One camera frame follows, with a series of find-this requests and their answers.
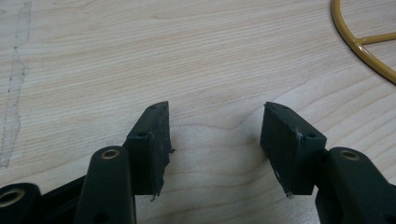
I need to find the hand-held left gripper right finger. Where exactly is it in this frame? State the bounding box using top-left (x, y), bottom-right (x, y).
top-left (260, 101), bottom-right (328, 200)

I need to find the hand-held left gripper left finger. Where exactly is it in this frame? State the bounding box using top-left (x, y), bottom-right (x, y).
top-left (124, 100), bottom-right (176, 202)

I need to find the gold metal wire rack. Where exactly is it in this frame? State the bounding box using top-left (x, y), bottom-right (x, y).
top-left (331, 0), bottom-right (396, 85)

